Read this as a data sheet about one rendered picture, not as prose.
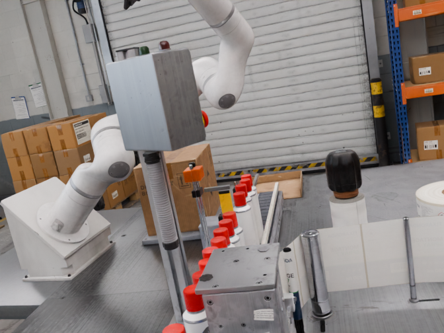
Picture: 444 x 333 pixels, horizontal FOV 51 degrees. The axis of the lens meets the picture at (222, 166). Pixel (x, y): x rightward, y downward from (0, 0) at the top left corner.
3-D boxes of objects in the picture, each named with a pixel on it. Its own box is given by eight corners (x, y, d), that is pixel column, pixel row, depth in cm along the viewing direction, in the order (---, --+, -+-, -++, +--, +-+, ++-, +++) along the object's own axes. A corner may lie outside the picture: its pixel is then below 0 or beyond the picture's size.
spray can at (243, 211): (259, 265, 128) (246, 194, 124) (240, 266, 129) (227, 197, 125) (261, 257, 133) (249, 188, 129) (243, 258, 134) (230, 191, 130)
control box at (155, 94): (172, 152, 90) (151, 52, 86) (124, 151, 102) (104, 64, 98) (209, 139, 97) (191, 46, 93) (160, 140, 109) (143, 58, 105)
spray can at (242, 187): (259, 253, 136) (248, 186, 131) (242, 255, 137) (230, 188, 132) (261, 246, 141) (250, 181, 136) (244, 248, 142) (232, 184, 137)
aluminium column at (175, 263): (194, 324, 114) (134, 46, 100) (176, 326, 115) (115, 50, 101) (198, 314, 118) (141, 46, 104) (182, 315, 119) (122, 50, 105)
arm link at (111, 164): (100, 178, 165) (133, 127, 156) (109, 215, 152) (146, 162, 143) (67, 170, 157) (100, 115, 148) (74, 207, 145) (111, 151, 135)
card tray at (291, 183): (302, 197, 196) (300, 188, 195) (241, 204, 201) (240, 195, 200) (302, 178, 224) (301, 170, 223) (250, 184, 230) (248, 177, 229)
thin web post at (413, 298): (419, 302, 97) (411, 218, 93) (409, 303, 97) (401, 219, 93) (417, 298, 99) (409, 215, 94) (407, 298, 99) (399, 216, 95)
